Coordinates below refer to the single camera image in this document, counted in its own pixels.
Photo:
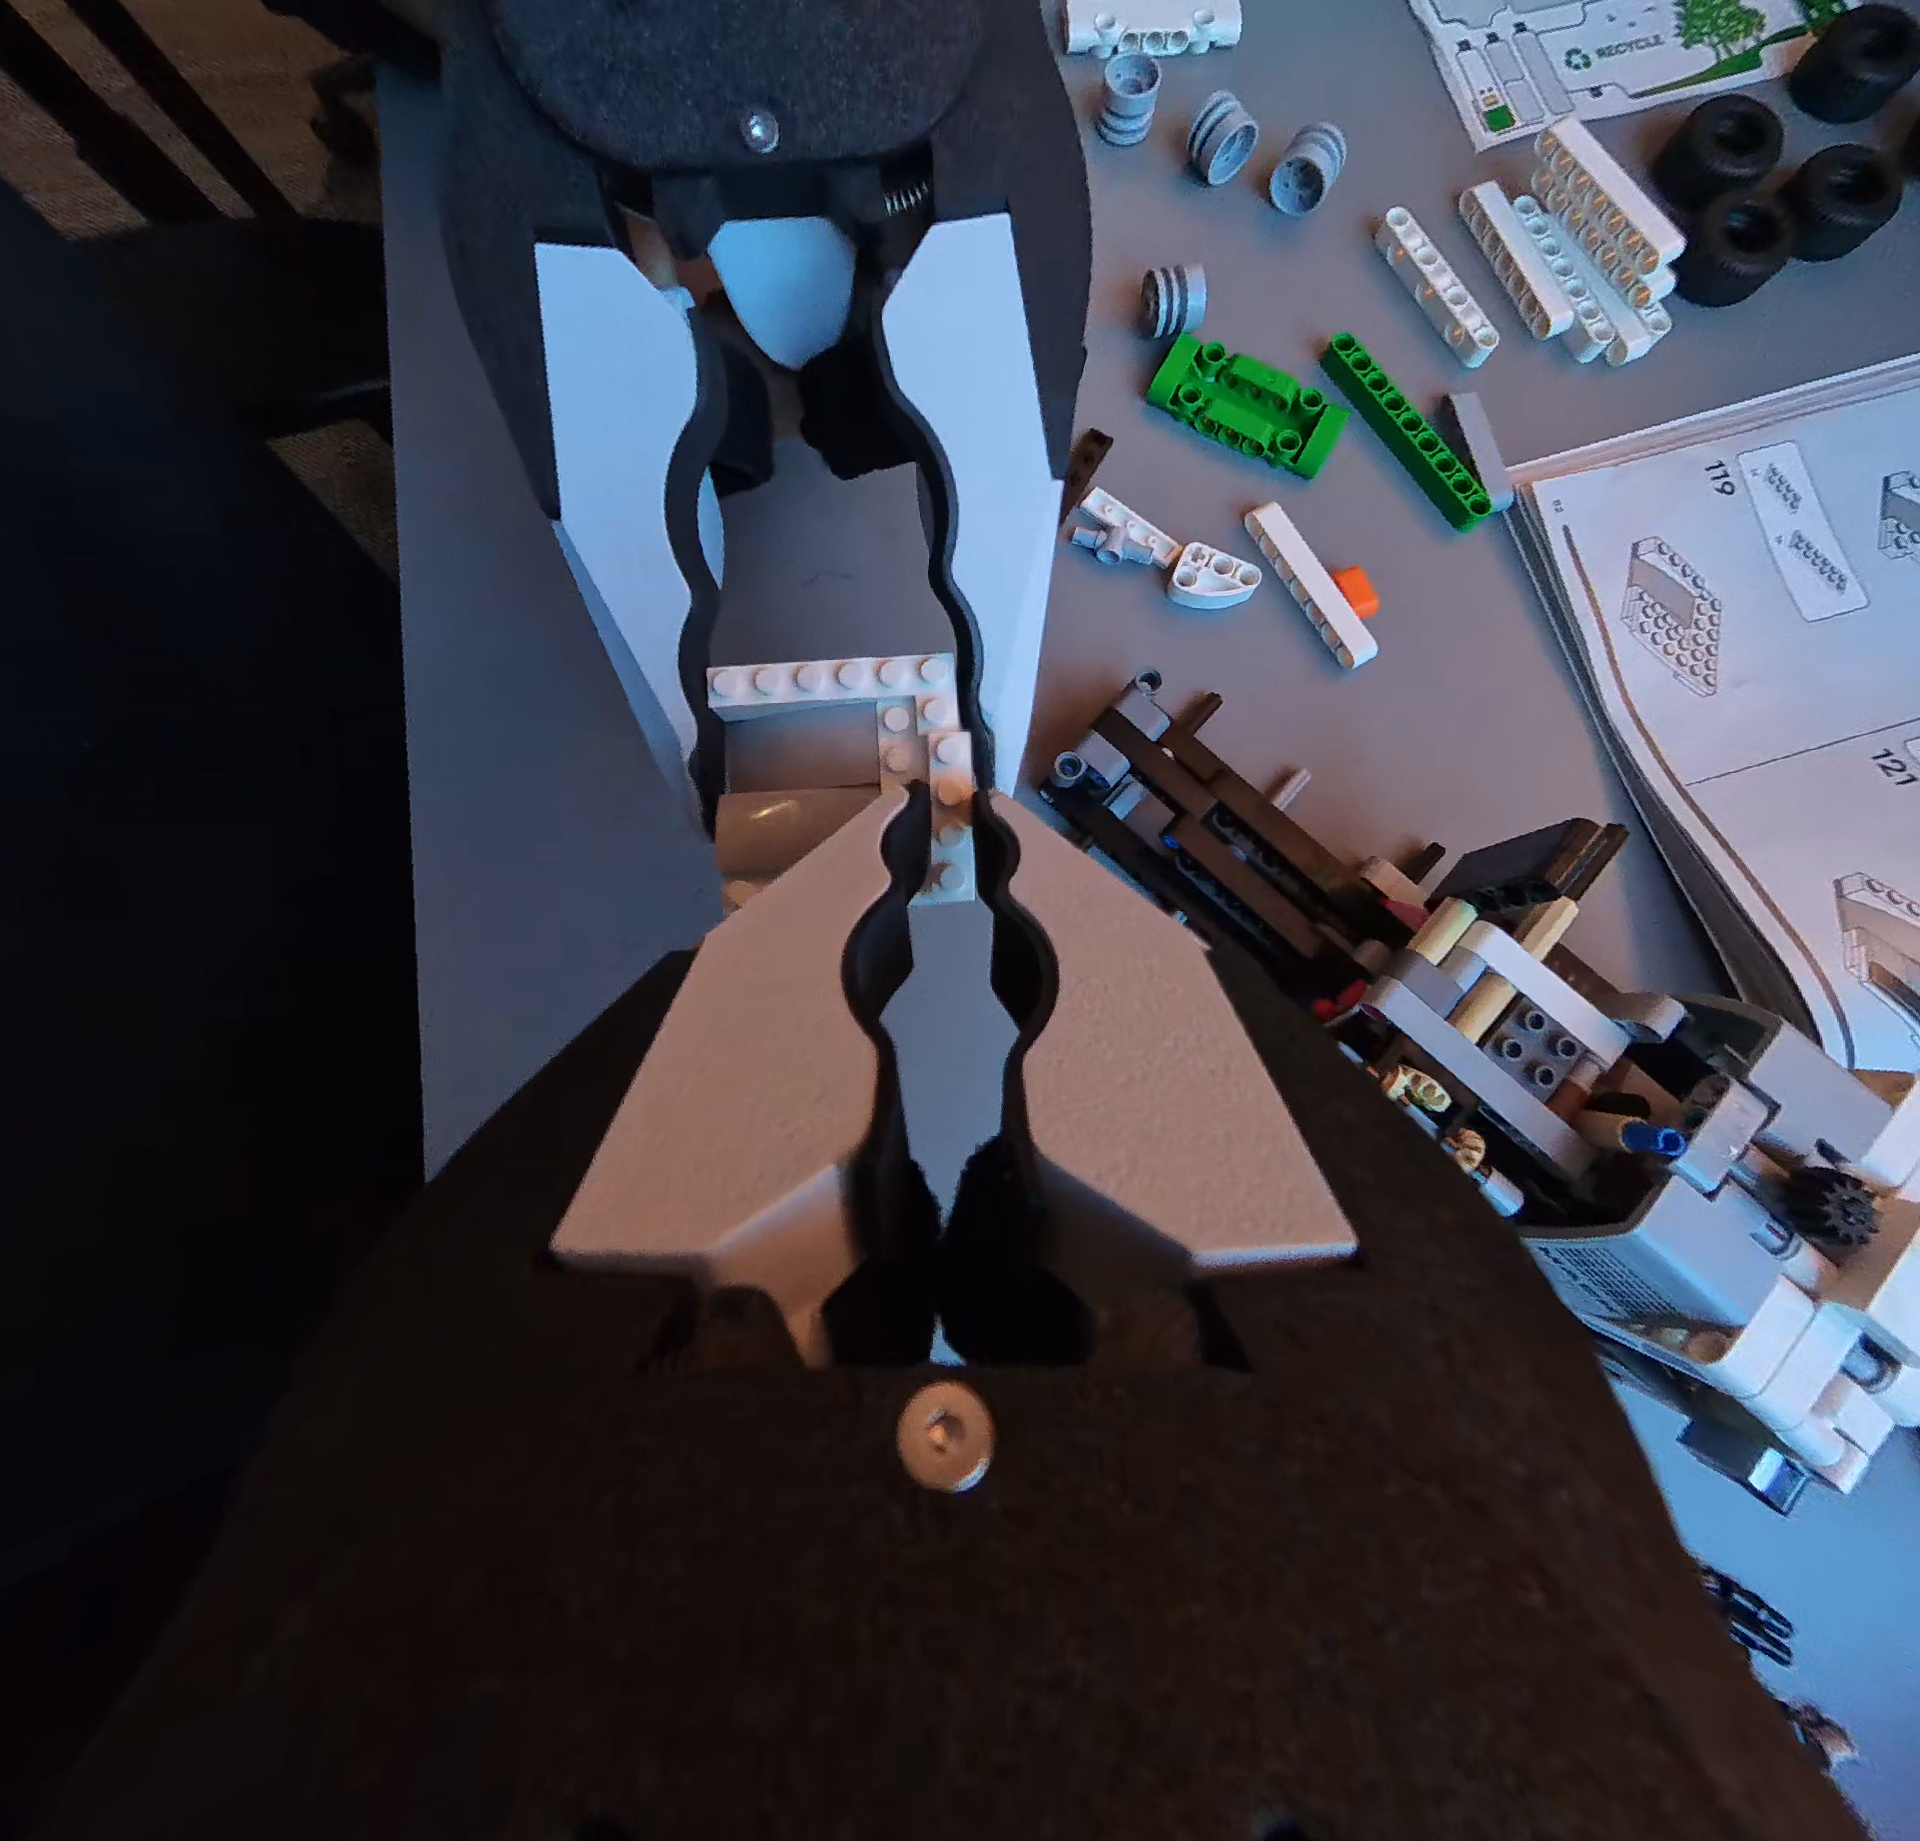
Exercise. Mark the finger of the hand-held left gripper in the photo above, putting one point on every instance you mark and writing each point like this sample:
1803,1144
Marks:
608,417
997,417

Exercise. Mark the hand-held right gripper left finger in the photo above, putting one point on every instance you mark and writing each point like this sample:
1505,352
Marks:
720,1106

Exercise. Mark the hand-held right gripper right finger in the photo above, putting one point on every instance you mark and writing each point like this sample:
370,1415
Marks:
1171,1106

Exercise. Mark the white lego plate assembly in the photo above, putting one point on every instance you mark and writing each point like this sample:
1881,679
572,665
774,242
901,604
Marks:
811,681

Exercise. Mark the white lego connector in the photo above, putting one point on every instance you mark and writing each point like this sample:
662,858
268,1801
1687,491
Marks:
1118,526

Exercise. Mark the white curved lego piece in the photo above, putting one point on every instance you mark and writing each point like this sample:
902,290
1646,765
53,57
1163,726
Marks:
1216,579

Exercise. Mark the lego truck model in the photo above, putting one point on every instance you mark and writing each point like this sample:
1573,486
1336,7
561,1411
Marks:
1501,1016

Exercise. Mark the single white lego beam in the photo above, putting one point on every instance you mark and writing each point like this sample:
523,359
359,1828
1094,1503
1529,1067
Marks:
1298,581

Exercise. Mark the orange lego piece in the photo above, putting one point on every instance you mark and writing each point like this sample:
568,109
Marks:
1358,594

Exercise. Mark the grey lego slope piece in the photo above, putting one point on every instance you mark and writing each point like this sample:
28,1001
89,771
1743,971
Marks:
1482,446

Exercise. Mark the lego sticker sheet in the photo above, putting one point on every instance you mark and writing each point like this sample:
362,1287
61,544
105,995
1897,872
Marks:
1591,27

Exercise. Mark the lego instruction booklet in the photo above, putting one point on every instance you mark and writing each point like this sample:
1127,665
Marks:
1741,642

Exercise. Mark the black lego tyre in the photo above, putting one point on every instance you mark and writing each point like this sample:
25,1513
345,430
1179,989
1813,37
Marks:
1721,147
1860,64
1736,251
1847,205

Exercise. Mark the green technic beam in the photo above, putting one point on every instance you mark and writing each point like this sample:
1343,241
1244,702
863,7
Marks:
1411,432

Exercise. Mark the pile of white technic beams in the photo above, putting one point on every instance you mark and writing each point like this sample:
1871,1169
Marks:
1591,242

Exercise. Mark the green lego frame brick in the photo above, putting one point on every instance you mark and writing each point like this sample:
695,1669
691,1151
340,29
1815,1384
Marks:
1246,402

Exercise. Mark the white technic frame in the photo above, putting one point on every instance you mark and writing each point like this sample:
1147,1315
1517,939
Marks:
1151,13

